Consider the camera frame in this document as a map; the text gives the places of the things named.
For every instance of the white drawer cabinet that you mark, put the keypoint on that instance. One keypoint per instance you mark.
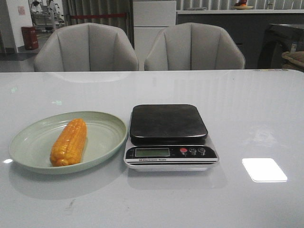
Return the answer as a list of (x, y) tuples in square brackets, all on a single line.
[(150, 17)]

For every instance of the left grey upholstered chair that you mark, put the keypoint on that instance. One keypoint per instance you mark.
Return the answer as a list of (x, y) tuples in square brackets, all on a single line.
[(87, 47)]

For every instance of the light green plate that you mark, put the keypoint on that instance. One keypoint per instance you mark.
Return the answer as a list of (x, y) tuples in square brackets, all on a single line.
[(31, 147)]

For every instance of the dark glossy appliance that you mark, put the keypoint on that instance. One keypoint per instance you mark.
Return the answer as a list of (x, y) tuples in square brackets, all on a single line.
[(280, 38)]

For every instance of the black silver kitchen scale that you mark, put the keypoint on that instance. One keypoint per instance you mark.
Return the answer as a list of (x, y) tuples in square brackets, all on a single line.
[(168, 137)]

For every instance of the orange corn cob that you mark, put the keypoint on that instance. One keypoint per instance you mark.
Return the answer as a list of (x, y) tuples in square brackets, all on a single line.
[(68, 148)]

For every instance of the fruit plate on counter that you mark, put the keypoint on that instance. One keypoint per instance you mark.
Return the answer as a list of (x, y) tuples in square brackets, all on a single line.
[(241, 5)]

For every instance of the grey upholstered chair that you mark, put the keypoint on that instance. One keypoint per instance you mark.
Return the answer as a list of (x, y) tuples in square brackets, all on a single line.
[(194, 46), (87, 47)]

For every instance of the red trash bin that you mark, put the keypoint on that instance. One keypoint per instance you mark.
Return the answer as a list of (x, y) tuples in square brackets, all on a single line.
[(29, 37)]

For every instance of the dark grey counter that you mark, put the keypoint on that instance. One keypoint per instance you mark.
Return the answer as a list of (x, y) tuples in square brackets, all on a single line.
[(246, 27)]

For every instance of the right grey upholstered chair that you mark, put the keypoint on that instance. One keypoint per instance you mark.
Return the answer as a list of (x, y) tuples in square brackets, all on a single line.
[(194, 46)]

